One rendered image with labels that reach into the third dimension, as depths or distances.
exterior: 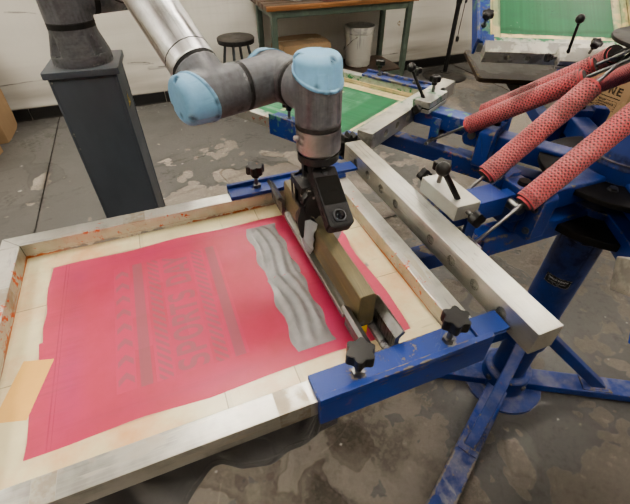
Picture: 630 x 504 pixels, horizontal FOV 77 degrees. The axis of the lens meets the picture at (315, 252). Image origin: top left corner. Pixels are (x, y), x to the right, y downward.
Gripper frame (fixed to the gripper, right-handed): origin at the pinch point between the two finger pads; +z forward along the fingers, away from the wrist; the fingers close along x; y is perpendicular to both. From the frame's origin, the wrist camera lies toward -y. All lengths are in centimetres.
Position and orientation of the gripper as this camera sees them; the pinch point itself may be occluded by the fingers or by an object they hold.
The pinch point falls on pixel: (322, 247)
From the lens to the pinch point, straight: 78.9
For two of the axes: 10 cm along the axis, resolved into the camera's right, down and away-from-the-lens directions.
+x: -9.3, 2.5, -2.8
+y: -3.7, -6.1, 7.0
